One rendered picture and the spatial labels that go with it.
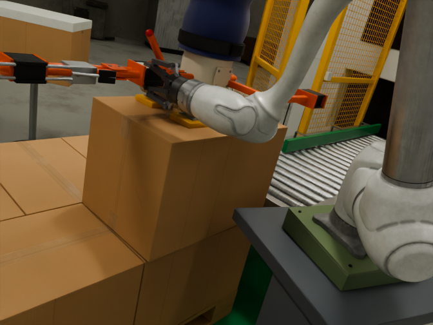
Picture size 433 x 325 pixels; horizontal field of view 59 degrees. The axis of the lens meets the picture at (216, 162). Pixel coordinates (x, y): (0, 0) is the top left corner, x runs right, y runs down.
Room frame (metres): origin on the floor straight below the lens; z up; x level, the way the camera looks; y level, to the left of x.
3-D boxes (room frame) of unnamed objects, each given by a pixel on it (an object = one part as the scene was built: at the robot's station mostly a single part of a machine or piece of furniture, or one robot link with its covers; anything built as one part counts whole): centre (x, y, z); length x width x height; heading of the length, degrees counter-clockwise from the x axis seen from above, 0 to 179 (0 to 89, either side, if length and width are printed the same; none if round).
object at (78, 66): (0.97, 0.40, 1.08); 0.07 x 0.07 x 0.04; 51
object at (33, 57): (0.86, 0.49, 1.09); 0.08 x 0.07 x 0.05; 141
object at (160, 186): (1.31, 0.11, 0.76); 0.60 x 0.40 x 0.40; 143
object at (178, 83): (1.02, 0.15, 1.09); 0.09 x 0.07 x 0.08; 51
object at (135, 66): (1.13, 0.27, 1.09); 0.10 x 0.08 x 0.06; 51
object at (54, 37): (2.56, 1.37, 0.82); 0.60 x 0.40 x 0.40; 96
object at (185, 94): (0.98, 0.09, 1.09); 0.09 x 0.06 x 0.09; 141
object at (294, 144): (2.96, -0.87, 0.60); 1.60 x 0.11 x 0.09; 141
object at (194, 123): (1.27, 0.04, 0.98); 0.34 x 0.10 x 0.05; 141
